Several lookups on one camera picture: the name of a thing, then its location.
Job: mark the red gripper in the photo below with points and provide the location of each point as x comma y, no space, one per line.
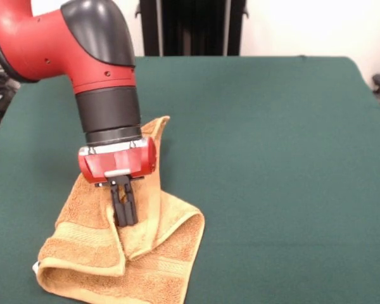
120,164

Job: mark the orange terry towel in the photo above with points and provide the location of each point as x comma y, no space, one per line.
82,247

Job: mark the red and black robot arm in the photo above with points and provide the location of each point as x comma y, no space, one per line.
82,63

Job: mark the dark green table cloth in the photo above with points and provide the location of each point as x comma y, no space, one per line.
272,158

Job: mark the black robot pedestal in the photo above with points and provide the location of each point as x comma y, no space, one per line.
193,25

